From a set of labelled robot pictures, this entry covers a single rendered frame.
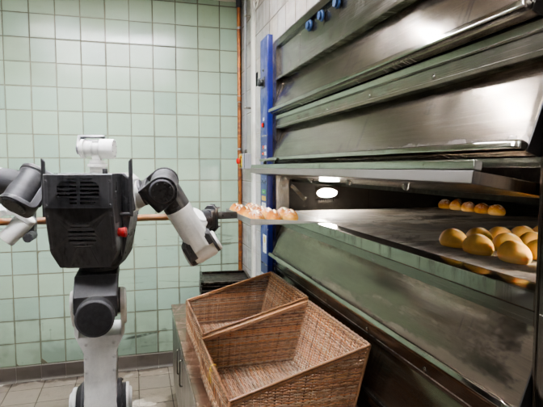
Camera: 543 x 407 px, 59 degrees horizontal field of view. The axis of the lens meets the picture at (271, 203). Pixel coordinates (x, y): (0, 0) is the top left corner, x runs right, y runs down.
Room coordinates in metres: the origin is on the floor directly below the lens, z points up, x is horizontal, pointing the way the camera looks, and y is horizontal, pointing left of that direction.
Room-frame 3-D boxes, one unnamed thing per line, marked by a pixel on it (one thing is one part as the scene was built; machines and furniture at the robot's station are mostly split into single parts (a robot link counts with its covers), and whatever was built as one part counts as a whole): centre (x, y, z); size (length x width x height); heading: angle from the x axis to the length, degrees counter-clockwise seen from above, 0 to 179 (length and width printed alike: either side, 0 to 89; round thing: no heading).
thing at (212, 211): (2.08, 0.28, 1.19); 0.12 x 0.10 x 0.13; 161
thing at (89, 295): (1.53, 0.56, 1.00); 0.28 x 0.13 x 0.18; 16
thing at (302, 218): (2.31, -0.01, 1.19); 0.55 x 0.36 x 0.03; 16
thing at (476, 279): (1.79, -0.30, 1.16); 1.80 x 0.06 x 0.04; 16
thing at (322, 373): (1.70, -0.02, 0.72); 0.56 x 0.49 x 0.28; 17
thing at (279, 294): (2.28, 0.14, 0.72); 0.56 x 0.49 x 0.28; 17
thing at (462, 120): (1.79, -0.27, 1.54); 1.79 x 0.11 x 0.19; 16
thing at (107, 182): (1.55, 0.58, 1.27); 0.34 x 0.30 x 0.36; 94
